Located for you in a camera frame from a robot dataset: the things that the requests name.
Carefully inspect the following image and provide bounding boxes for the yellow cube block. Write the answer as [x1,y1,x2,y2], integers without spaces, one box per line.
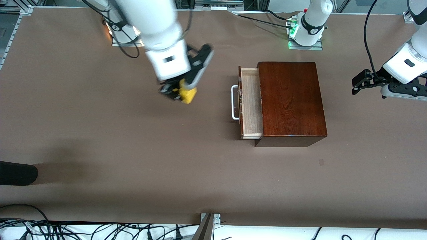
[178,87,198,105]

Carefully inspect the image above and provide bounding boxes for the wooden drawer with white handle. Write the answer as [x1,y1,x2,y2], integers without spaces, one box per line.
[231,66,265,140]

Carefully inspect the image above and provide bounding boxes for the brown table cover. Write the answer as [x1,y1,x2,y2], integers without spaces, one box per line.
[0,7,427,230]

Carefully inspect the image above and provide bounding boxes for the dark brown wooden cabinet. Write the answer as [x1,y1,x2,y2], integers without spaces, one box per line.
[254,61,328,147]

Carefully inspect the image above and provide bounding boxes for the black cylinder object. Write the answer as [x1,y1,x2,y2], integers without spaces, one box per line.
[0,161,38,186]

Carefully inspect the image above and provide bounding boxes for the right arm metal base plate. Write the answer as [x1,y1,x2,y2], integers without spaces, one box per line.
[112,20,147,47]

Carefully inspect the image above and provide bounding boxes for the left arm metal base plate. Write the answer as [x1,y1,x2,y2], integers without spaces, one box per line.
[288,37,323,51]

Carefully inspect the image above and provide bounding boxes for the long black base cable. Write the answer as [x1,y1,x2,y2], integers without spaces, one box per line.
[234,10,290,29]

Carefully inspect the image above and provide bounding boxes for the metal table edge bracket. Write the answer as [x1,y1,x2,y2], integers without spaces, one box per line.
[192,213,221,240]

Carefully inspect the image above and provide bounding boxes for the silver diagonal frame rail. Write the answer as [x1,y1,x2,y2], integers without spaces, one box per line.
[0,6,34,70]

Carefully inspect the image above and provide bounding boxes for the black arched cable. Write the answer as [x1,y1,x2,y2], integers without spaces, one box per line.
[0,204,50,223]

